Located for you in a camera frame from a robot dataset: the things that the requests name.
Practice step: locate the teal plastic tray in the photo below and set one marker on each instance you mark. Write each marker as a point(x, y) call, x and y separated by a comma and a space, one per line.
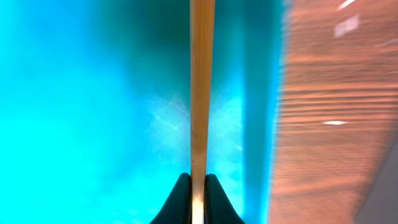
point(95, 107)

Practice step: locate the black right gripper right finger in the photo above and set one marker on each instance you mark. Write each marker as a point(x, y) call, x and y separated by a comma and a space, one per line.
point(218, 208)

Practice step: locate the wooden chopstick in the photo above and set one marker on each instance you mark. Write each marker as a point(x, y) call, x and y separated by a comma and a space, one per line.
point(202, 19)

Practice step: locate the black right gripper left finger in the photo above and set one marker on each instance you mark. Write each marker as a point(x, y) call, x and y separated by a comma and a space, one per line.
point(177, 208)

